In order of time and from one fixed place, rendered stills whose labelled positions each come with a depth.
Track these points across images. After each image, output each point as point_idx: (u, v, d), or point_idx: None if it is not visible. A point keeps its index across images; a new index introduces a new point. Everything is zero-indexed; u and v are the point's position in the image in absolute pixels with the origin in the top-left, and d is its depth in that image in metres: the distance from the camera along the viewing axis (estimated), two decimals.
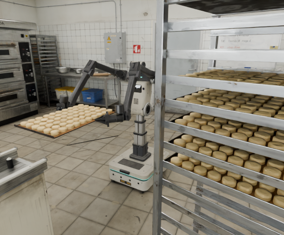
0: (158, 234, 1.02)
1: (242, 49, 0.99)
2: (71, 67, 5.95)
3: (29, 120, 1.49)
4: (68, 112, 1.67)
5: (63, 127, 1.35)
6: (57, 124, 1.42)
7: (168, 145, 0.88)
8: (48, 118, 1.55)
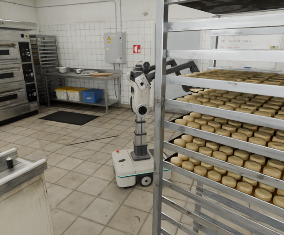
0: (158, 234, 1.02)
1: (242, 49, 0.99)
2: (71, 67, 5.95)
3: None
4: None
5: None
6: None
7: (168, 145, 0.88)
8: None
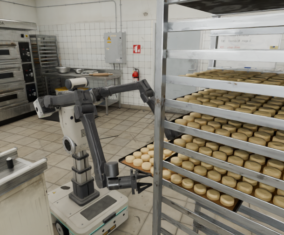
0: (158, 234, 1.02)
1: (242, 49, 0.99)
2: (71, 67, 5.95)
3: (212, 196, 0.84)
4: None
5: None
6: None
7: (168, 145, 0.88)
8: (194, 181, 0.96)
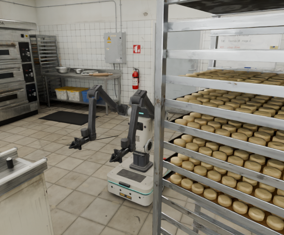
0: (158, 234, 1.02)
1: (242, 49, 0.99)
2: (71, 67, 5.95)
3: None
4: None
5: None
6: None
7: (168, 145, 0.88)
8: (263, 210, 0.79)
